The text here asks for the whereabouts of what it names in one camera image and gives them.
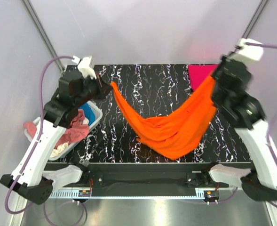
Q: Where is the slotted cable duct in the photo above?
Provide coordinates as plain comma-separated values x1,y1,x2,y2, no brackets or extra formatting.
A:
49,189,91,199

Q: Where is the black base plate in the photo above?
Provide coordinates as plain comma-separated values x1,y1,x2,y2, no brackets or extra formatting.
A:
62,162,230,197

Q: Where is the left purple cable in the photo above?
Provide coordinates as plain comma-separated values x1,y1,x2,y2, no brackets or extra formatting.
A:
5,56,87,226

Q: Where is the blue t shirt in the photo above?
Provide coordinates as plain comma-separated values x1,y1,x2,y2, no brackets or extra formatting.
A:
79,103,95,126

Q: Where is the white laundry basket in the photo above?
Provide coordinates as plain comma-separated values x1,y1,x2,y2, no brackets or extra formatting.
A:
24,101,103,161

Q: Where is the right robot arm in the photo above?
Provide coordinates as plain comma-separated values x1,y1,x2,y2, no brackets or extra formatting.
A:
208,52,277,202

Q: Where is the orange t shirt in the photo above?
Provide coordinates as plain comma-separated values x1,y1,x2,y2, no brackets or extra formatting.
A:
111,75,217,160

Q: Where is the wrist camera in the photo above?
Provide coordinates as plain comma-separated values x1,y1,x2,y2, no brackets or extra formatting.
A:
72,56,97,80
231,38,264,67

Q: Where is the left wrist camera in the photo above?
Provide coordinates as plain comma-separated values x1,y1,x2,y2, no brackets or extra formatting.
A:
72,56,97,80

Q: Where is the folded magenta t shirt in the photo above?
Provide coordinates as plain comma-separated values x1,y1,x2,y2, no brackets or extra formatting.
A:
188,64,218,91

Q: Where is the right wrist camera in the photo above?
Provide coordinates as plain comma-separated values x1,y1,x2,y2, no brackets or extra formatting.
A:
231,38,264,67

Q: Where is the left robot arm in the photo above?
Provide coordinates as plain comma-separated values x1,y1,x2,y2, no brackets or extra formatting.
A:
0,71,112,205

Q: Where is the white t shirt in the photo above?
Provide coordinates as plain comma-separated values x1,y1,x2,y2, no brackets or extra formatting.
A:
50,143,71,157

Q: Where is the dusty pink t shirt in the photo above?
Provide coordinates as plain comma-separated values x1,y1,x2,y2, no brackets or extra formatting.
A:
24,109,91,150

